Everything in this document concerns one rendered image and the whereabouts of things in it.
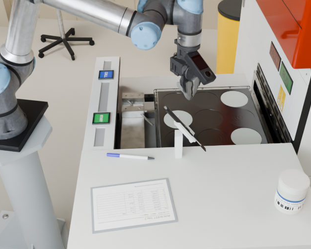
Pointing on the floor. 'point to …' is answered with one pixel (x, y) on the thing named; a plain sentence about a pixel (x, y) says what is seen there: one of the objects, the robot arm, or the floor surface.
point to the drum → (227, 35)
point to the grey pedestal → (27, 199)
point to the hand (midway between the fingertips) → (191, 97)
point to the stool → (62, 38)
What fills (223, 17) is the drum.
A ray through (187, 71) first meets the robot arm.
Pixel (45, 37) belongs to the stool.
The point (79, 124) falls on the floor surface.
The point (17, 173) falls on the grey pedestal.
